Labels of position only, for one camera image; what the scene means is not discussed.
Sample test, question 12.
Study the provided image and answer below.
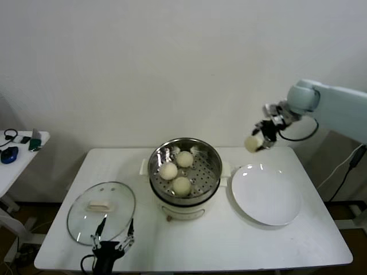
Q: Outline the white side table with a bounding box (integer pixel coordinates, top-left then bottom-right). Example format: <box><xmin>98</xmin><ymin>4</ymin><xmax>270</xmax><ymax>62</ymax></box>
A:
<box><xmin>0</xmin><ymin>131</ymin><xmax>51</xmax><ymax>214</ymax></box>

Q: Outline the round white plate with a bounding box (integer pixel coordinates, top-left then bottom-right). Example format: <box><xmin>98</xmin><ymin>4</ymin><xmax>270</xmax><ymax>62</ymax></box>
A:
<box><xmin>231</xmin><ymin>163</ymin><xmax>302</xmax><ymax>226</ymax></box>

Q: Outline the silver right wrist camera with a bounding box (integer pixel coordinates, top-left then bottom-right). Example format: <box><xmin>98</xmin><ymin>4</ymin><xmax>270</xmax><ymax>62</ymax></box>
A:
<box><xmin>263</xmin><ymin>102</ymin><xmax>287</xmax><ymax>121</ymax></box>

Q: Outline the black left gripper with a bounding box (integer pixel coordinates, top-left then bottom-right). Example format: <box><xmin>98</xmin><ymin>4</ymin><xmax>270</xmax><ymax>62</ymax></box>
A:
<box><xmin>90</xmin><ymin>216</ymin><xmax>136</xmax><ymax>275</ymax></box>

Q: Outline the white power cable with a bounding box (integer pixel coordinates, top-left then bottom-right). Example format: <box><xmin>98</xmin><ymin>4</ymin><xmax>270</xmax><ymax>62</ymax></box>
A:
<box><xmin>317</xmin><ymin>143</ymin><xmax>367</xmax><ymax>188</ymax></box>

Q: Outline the perforated steel steamer basket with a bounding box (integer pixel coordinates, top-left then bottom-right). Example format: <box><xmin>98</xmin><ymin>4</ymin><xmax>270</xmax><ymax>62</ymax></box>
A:
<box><xmin>139</xmin><ymin>137</ymin><xmax>232</xmax><ymax>202</ymax></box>

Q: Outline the black earphone cable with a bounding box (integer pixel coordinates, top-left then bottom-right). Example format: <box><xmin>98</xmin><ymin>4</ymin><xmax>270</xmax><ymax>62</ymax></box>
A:
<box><xmin>0</xmin><ymin>128</ymin><xmax>20</xmax><ymax>148</ymax></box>

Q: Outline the black power cable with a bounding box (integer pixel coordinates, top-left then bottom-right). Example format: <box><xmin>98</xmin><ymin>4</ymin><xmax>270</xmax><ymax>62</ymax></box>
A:
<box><xmin>329</xmin><ymin>166</ymin><xmax>353</xmax><ymax>203</ymax></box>

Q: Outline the round glass pot lid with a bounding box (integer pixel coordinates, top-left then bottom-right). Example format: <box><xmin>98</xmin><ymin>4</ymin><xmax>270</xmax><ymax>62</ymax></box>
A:
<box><xmin>66</xmin><ymin>180</ymin><xmax>136</xmax><ymax>246</ymax></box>

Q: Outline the green upright device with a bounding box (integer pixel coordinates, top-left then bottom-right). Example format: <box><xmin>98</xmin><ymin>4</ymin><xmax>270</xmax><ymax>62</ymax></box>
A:
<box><xmin>28</xmin><ymin>128</ymin><xmax>44</xmax><ymax>152</ymax></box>

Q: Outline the black power adapter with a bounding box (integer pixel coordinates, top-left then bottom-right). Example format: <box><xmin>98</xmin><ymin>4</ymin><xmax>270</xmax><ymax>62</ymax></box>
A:
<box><xmin>349</xmin><ymin>147</ymin><xmax>366</xmax><ymax>170</ymax></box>

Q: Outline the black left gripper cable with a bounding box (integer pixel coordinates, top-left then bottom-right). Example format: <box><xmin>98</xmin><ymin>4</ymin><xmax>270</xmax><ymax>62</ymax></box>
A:
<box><xmin>80</xmin><ymin>254</ymin><xmax>97</xmax><ymax>275</ymax></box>

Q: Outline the white table leg frame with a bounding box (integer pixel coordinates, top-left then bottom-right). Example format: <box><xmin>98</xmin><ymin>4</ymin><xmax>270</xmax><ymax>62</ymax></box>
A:
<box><xmin>334</xmin><ymin>205</ymin><xmax>367</xmax><ymax>230</ymax></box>
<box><xmin>4</xmin><ymin>217</ymin><xmax>38</xmax><ymax>263</ymax></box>

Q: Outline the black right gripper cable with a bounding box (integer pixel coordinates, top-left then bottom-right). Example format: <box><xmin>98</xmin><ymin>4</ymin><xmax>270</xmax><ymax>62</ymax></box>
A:
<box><xmin>278</xmin><ymin>117</ymin><xmax>319</xmax><ymax>142</ymax></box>

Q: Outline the white steamed baozi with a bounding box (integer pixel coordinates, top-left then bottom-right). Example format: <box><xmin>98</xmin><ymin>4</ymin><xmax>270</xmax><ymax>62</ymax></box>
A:
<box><xmin>159</xmin><ymin>163</ymin><xmax>178</xmax><ymax>181</ymax></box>
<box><xmin>175</xmin><ymin>151</ymin><xmax>194</xmax><ymax>168</ymax></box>
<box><xmin>173</xmin><ymin>176</ymin><xmax>192</xmax><ymax>197</ymax></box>
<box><xmin>244</xmin><ymin>135</ymin><xmax>264</xmax><ymax>155</ymax></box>

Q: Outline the white electric cooking pot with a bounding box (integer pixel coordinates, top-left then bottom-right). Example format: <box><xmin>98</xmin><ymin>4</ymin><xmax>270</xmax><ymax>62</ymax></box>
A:
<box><xmin>150</xmin><ymin>171</ymin><xmax>231</xmax><ymax>222</ymax></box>

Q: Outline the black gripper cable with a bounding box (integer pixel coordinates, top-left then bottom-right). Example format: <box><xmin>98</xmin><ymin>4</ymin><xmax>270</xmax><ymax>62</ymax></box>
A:
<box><xmin>278</xmin><ymin>117</ymin><xmax>319</xmax><ymax>142</ymax></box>
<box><xmin>80</xmin><ymin>254</ymin><xmax>97</xmax><ymax>275</ymax></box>

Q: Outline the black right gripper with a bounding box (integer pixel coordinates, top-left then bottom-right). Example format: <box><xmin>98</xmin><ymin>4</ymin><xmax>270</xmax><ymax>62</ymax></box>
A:
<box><xmin>251</xmin><ymin>120</ymin><xmax>279</xmax><ymax>152</ymax></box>

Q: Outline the blue computer mouse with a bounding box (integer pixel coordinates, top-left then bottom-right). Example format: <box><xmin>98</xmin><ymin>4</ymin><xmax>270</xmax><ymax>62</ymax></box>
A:
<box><xmin>1</xmin><ymin>146</ymin><xmax>19</xmax><ymax>164</ymax></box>

